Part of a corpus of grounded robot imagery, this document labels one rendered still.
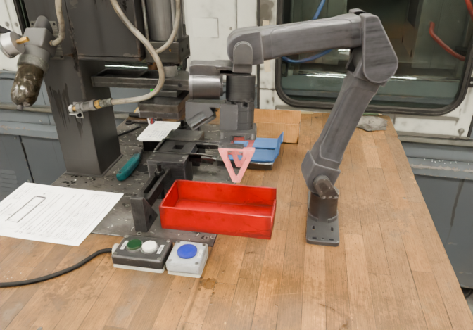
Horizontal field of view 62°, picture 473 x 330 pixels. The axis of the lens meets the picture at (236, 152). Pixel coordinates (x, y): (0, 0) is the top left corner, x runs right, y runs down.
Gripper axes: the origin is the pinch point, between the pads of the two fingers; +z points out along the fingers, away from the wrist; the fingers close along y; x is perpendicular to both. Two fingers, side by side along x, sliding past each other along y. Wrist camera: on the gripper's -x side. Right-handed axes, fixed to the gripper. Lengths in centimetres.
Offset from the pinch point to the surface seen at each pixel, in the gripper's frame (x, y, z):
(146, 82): -24.9, -19.9, -15.2
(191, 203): -12.2, -12.0, 13.3
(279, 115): 10, -58, -1
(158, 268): -14.2, 10.9, 17.2
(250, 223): 2.9, 0.1, 11.8
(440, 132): 71, -71, 5
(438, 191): 77, -78, 31
